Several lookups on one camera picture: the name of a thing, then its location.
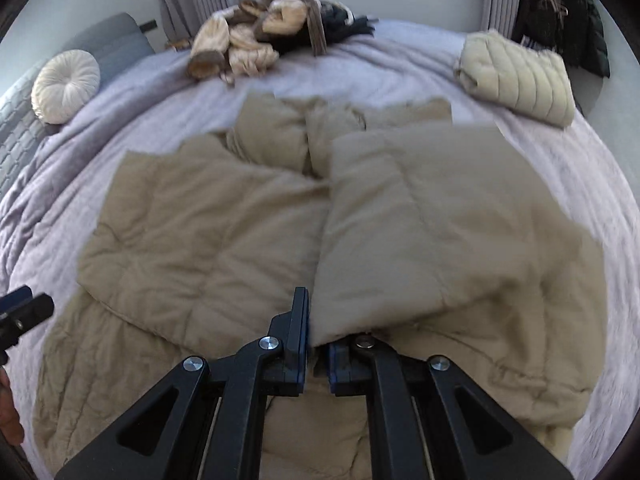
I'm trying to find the folded cream puffer jacket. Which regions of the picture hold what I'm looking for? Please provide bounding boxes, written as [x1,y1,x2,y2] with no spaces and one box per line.
[454,31,577,128]

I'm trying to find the round white cushion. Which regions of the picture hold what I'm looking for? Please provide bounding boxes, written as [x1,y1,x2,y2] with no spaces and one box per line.
[31,49,101,125]

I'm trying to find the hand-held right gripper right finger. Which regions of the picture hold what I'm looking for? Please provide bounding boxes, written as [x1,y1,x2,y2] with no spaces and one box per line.
[327,335,576,480]

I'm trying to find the lavender bed blanket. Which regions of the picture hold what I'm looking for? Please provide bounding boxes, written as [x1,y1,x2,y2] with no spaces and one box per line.
[0,19,640,480]

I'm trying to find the dark clothes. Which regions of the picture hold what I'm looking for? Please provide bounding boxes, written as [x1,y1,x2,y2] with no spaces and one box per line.
[272,2,381,56]

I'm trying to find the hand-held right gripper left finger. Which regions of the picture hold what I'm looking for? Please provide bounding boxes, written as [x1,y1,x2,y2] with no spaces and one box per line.
[54,287,311,480]

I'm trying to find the black hanging coat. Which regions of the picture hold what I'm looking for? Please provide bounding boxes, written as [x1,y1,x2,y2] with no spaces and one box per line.
[512,0,611,78]

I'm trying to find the grey padded headboard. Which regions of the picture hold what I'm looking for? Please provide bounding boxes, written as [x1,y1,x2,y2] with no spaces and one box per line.
[0,12,157,201]

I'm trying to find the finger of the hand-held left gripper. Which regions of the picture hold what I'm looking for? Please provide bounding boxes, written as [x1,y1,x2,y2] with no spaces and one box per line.
[0,286,55,366]

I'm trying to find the beige puffer coat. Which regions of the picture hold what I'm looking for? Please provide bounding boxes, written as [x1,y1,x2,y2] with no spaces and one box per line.
[32,91,608,480]

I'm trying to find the cream and brown jacket pile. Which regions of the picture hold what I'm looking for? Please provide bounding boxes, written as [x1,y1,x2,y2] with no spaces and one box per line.
[187,0,328,88]

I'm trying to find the person's left hand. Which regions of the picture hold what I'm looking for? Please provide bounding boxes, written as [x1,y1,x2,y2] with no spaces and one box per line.
[0,367,25,447]

